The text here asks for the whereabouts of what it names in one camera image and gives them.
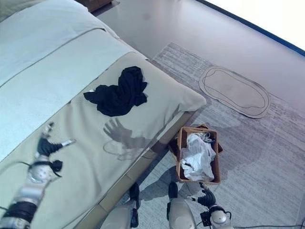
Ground brown wooden furniture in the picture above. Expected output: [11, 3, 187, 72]
[87, 0, 121, 13]

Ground white crumpled clothes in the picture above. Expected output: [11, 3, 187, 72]
[180, 132, 216, 182]

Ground dark window frame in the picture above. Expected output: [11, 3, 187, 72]
[197, 0, 305, 56]

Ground thin black floor cable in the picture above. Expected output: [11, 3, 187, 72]
[233, 219, 305, 229]

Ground beige bed cover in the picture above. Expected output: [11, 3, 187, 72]
[0, 52, 207, 229]

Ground grey striped rug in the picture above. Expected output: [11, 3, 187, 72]
[114, 42, 305, 229]

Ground dark small garment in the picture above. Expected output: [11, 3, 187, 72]
[202, 131, 215, 144]

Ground robot leg silver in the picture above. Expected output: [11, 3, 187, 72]
[100, 182, 141, 229]
[166, 182, 199, 229]

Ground robot left leg silver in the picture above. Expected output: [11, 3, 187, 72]
[100, 182, 141, 229]

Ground brown woven basket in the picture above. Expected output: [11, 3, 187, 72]
[167, 123, 224, 186]

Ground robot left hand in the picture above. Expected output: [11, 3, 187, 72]
[35, 122, 77, 158]

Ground pale blue bed sheet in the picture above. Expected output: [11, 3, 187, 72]
[0, 0, 138, 163]

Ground robot right leg silver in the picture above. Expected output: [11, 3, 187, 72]
[166, 182, 199, 229]

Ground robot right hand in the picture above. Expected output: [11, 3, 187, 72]
[190, 182, 217, 208]

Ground black crumpled garment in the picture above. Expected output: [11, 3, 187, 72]
[83, 66, 148, 117]

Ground beige oval floor mat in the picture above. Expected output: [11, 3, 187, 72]
[198, 66, 270, 119]

